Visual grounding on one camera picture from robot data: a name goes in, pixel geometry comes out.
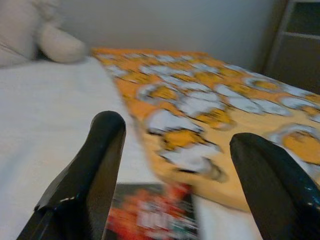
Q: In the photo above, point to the white plush toy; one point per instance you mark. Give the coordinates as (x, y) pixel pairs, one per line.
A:
(62, 45)

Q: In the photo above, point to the yellow cartoon print blanket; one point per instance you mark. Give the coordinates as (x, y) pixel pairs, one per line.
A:
(200, 100)

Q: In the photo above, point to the white bed sheet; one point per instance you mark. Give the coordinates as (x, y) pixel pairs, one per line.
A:
(50, 112)

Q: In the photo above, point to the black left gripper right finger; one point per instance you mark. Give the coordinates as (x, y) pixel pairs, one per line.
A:
(275, 190)

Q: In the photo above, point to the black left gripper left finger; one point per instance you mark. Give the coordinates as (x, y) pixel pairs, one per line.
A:
(82, 180)

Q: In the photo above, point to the beige pillow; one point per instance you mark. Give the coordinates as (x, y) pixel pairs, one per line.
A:
(10, 53)

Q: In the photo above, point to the dark shelf unit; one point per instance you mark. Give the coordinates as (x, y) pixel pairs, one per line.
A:
(300, 50)

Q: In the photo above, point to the dark red cover book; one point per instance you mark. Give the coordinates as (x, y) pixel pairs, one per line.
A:
(150, 215)

